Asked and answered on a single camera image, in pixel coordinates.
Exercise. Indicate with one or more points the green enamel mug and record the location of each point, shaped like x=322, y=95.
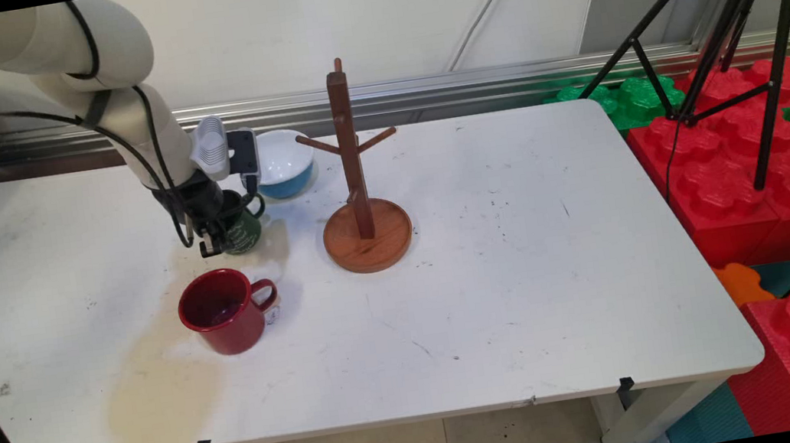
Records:
x=245, y=227

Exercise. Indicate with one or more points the white wall conduit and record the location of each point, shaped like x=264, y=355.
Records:
x=488, y=4

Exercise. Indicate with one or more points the wooden mug tree stand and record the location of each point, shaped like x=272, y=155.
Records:
x=368, y=237

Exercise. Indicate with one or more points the blue and white bowl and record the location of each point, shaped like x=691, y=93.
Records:
x=286, y=161

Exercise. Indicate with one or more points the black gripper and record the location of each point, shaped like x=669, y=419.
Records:
x=195, y=203

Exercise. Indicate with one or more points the white table leg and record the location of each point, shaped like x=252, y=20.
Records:
x=643, y=422

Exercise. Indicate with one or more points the orange foam block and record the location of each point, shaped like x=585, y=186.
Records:
x=740, y=283

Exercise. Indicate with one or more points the red enamel mug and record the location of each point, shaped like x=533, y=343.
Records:
x=222, y=311

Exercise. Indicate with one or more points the large red foam block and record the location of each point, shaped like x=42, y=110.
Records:
x=726, y=183

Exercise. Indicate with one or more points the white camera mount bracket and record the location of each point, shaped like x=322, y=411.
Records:
x=209, y=149

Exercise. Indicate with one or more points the black tripod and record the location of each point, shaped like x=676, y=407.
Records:
x=748, y=10

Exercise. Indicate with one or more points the metal wall rail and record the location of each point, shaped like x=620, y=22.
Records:
x=469, y=85

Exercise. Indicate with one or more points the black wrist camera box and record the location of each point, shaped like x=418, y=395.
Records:
x=242, y=154

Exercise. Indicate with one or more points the teal foam floor mat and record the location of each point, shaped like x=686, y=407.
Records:
x=705, y=421

